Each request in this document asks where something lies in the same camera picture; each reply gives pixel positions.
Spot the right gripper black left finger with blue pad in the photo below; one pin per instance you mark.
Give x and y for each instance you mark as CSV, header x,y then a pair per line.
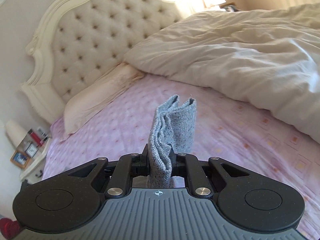
x,y
113,178

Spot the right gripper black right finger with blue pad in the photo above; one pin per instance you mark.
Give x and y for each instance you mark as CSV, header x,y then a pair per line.
x,y
204,178

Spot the grey knit pants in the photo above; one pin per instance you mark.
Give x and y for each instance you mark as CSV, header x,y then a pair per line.
x,y
172,130

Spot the pink patterned bed sheet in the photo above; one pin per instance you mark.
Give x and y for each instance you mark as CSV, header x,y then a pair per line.
x,y
233,130

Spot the red water bottle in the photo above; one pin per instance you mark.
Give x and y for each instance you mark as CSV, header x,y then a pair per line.
x,y
35,138

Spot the white nightstand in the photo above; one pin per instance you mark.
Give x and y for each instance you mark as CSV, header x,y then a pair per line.
x,y
33,173

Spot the small desk clock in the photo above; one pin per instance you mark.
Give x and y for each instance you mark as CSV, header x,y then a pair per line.
x,y
31,150

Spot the cream pillow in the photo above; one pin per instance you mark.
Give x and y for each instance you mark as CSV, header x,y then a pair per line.
x,y
85,105

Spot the white table lamp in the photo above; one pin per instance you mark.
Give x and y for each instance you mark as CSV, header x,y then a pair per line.
x,y
16,133

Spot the cream duvet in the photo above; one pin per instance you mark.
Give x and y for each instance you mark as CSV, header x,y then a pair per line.
x,y
269,58

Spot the cream tufted headboard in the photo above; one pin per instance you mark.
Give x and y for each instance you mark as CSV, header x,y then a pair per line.
x,y
78,41

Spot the wooden photo frame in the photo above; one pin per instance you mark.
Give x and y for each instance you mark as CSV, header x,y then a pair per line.
x,y
20,159

